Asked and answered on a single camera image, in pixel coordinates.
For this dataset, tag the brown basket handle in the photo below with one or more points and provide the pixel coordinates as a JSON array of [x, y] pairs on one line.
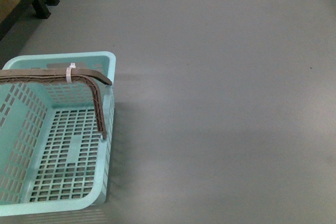
[[85, 76]]

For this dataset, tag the light blue plastic basket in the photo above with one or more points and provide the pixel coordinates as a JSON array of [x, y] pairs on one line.
[[52, 156]]

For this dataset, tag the white zip tie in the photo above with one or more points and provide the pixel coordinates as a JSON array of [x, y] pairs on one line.
[[69, 71]]

